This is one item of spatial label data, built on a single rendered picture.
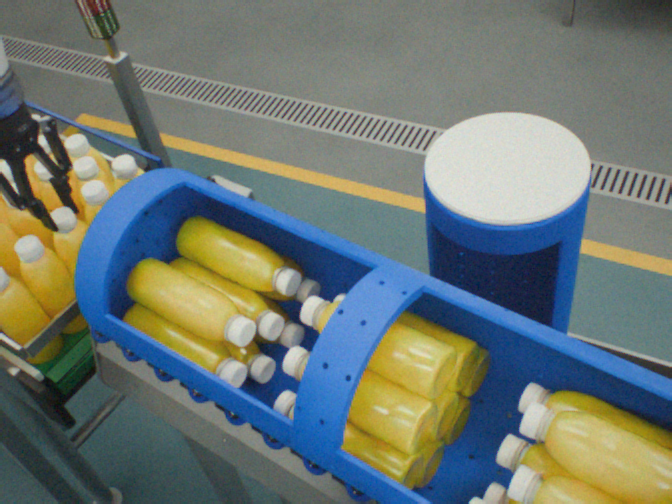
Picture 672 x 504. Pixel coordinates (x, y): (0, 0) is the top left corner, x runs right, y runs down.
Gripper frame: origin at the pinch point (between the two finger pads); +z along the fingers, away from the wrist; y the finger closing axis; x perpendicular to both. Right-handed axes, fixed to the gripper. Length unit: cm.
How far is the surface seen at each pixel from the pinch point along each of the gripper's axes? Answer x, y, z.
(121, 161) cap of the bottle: 0.2, 14.6, 2.2
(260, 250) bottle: -37.9, 8.1, -1.4
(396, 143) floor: 35, 144, 113
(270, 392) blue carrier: -44.7, -3.5, 15.7
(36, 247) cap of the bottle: -2.0, -6.9, 2.4
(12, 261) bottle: 8.9, -8.0, 11.0
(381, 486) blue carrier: -72, -12, 1
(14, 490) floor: 52, -31, 113
